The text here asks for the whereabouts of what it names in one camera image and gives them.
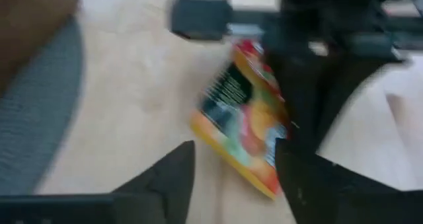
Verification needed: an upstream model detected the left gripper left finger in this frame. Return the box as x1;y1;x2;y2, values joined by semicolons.
0;140;196;224

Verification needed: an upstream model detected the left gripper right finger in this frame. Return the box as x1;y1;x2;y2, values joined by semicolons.
276;138;423;224

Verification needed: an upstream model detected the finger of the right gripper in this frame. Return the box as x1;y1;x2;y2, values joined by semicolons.
303;57;395;153
265;52;319;146

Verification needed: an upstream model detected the orange mango tea packet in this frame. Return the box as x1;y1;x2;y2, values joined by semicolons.
190;38;291;200

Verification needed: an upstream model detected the round grey woven mat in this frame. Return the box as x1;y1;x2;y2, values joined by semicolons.
0;17;85;197

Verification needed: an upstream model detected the wooden three-compartment tray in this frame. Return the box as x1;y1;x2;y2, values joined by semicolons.
0;0;80;93

